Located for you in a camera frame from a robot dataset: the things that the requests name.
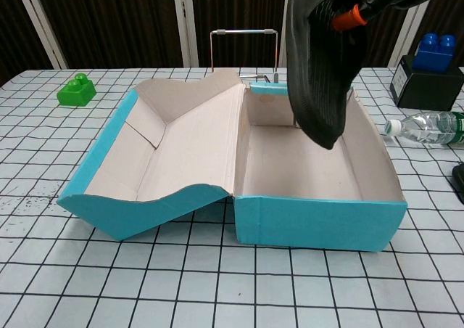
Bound green toy building brick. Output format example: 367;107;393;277
57;73;96;107

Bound black folding screen white frame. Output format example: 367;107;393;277
0;0;464;86

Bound blue toy building brick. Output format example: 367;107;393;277
414;33;457;73

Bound white black checkered tablecloth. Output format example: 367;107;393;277
0;66;464;328

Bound black rubber slipper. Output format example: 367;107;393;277
451;163;464;195
284;0;369;151

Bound metal wire stand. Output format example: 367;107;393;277
209;28;286;84

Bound light blue cardboard shoe box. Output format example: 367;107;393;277
57;69;409;253

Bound black square holder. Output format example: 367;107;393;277
390;54;464;112

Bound clear plastic water bottle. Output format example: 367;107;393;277
384;110;464;147

